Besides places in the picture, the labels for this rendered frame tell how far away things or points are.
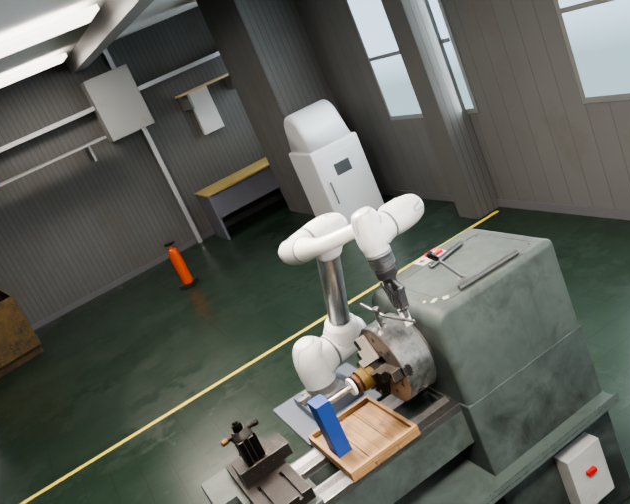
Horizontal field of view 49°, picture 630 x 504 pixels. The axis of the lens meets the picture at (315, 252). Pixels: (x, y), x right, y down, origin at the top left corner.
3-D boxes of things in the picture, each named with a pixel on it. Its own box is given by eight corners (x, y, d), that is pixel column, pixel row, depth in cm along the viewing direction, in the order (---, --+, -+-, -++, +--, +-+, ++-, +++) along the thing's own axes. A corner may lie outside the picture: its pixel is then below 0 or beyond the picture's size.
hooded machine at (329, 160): (390, 208, 805) (344, 93, 761) (344, 234, 784) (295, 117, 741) (359, 204, 873) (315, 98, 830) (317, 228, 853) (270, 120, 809)
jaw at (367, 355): (383, 356, 262) (365, 330, 266) (386, 352, 258) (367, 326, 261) (360, 371, 259) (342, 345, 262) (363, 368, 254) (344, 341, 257)
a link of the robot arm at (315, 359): (298, 387, 317) (279, 348, 310) (326, 365, 325) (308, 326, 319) (317, 395, 304) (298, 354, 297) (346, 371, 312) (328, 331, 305)
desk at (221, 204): (308, 197, 1016) (289, 153, 995) (228, 241, 973) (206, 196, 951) (291, 194, 1078) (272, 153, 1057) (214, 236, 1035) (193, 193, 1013)
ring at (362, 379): (362, 359, 259) (342, 372, 256) (374, 365, 251) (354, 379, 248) (371, 379, 262) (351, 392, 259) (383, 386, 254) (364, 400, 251)
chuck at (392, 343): (389, 367, 281) (367, 306, 267) (438, 401, 255) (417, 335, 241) (372, 379, 278) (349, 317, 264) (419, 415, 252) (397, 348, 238)
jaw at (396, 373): (391, 356, 256) (407, 362, 245) (396, 368, 257) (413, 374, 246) (367, 372, 252) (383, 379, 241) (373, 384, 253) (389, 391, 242)
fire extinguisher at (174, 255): (201, 282, 843) (179, 239, 825) (183, 292, 834) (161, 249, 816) (195, 278, 866) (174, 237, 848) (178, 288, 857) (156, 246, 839)
